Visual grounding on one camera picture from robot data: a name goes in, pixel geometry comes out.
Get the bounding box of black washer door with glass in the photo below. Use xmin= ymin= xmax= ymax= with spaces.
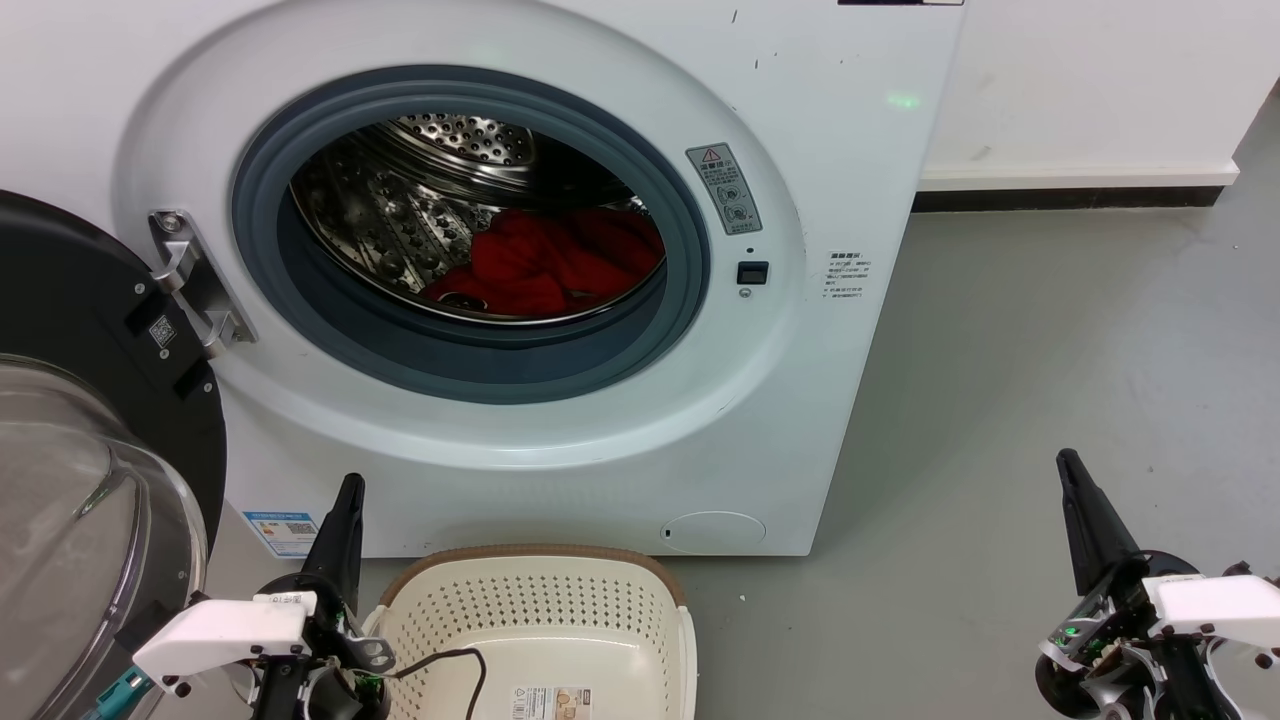
xmin=0 ymin=190 xmax=228 ymax=720

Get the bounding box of grey warning label sticker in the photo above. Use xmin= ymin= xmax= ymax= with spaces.
xmin=686 ymin=143 xmax=763 ymax=237

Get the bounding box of round white filter cover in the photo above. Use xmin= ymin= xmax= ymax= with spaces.
xmin=660 ymin=511 xmax=768 ymax=554

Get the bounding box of small white text sticker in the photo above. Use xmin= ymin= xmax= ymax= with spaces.
xmin=824 ymin=250 xmax=871 ymax=301

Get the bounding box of blue energy label sticker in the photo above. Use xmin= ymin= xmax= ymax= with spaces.
xmin=242 ymin=511 xmax=321 ymax=559

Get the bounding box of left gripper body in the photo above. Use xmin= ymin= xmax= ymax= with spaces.
xmin=247 ymin=573 xmax=396 ymax=720

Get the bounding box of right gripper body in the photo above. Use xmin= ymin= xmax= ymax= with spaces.
xmin=1034 ymin=548 xmax=1241 ymax=720

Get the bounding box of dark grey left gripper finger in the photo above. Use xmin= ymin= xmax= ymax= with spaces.
xmin=338 ymin=473 xmax=367 ymax=613
xmin=299 ymin=473 xmax=353 ymax=611

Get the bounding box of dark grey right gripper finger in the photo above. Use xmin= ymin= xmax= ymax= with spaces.
xmin=1056 ymin=449 xmax=1113 ymax=598
xmin=1066 ymin=449 xmax=1143 ymax=583

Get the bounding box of white and black baseboard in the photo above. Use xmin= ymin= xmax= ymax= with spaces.
xmin=912 ymin=160 xmax=1241 ymax=213

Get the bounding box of stainless steel washing machine drum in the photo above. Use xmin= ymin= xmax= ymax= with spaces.
xmin=290 ymin=113 xmax=668 ymax=325

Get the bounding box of thin black cable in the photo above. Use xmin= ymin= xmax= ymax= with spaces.
xmin=385 ymin=647 xmax=488 ymax=720

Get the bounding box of silver door hinge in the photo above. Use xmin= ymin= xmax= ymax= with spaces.
xmin=148 ymin=209 xmax=257 ymax=360

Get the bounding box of white front-load washing machine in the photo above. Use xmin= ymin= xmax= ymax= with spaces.
xmin=0 ymin=0 xmax=967 ymax=559

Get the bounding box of teal cable connector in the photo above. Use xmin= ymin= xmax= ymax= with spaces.
xmin=84 ymin=670 xmax=153 ymax=720

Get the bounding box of red garment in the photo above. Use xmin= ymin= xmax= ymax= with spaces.
xmin=420 ymin=208 xmax=666 ymax=319

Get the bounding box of cream perforated laundry basket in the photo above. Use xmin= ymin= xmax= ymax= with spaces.
xmin=362 ymin=545 xmax=699 ymax=720

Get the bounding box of grey rubber door gasket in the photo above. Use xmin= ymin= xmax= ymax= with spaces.
xmin=231 ymin=65 xmax=712 ymax=406

